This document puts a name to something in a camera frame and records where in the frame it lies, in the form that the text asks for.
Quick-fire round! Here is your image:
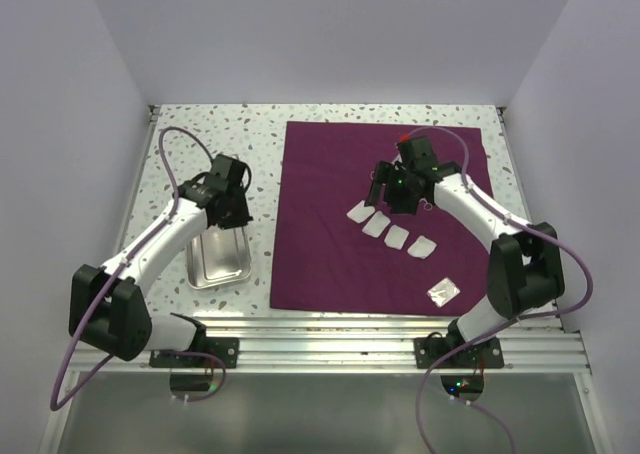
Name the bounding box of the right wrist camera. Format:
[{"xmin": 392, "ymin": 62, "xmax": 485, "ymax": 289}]
[{"xmin": 396, "ymin": 135, "xmax": 438, "ymax": 169}]

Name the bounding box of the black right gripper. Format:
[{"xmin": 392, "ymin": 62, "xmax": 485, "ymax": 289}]
[{"xmin": 364, "ymin": 161, "xmax": 419, "ymax": 216}]

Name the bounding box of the clear plastic sachet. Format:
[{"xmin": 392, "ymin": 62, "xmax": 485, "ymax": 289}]
[{"xmin": 427, "ymin": 277, "xmax": 460, "ymax": 308}]

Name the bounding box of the purple cloth mat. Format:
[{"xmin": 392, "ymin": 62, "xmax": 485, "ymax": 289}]
[{"xmin": 270, "ymin": 122, "xmax": 489, "ymax": 317}]

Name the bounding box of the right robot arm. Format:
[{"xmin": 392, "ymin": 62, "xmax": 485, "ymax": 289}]
[{"xmin": 365, "ymin": 161, "xmax": 565, "ymax": 367}]

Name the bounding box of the purple cable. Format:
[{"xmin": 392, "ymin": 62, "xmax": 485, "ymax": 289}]
[
  {"xmin": 404, "ymin": 126, "xmax": 594, "ymax": 454},
  {"xmin": 48, "ymin": 125, "xmax": 226, "ymax": 412}
]

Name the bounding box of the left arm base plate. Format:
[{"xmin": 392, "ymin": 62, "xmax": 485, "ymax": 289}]
[{"xmin": 149, "ymin": 337, "xmax": 240, "ymax": 369}]

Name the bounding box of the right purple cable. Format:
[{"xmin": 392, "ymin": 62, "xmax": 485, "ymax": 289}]
[{"xmin": 404, "ymin": 126, "xmax": 594, "ymax": 454}]

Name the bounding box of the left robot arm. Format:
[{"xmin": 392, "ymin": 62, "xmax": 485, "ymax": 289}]
[{"xmin": 69, "ymin": 154, "xmax": 252, "ymax": 367}]

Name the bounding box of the aluminium rail frame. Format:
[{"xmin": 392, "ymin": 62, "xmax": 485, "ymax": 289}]
[{"xmin": 37, "ymin": 104, "xmax": 609, "ymax": 454}]

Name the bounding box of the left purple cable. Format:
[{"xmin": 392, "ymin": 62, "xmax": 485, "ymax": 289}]
[{"xmin": 48, "ymin": 125, "xmax": 226, "ymax": 412}]

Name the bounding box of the steel instrument tray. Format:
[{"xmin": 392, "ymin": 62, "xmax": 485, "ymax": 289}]
[{"xmin": 186, "ymin": 227, "xmax": 252, "ymax": 290}]

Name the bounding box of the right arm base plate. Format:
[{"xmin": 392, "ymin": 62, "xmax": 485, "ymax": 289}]
[{"xmin": 413, "ymin": 336, "xmax": 505, "ymax": 370}]

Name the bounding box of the white gauze pad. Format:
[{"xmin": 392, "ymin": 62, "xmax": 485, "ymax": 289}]
[
  {"xmin": 346, "ymin": 201, "xmax": 376, "ymax": 224},
  {"xmin": 407, "ymin": 236, "xmax": 437, "ymax": 259},
  {"xmin": 384, "ymin": 225, "xmax": 409, "ymax": 250},
  {"xmin": 362, "ymin": 211, "xmax": 390, "ymax": 238}
]

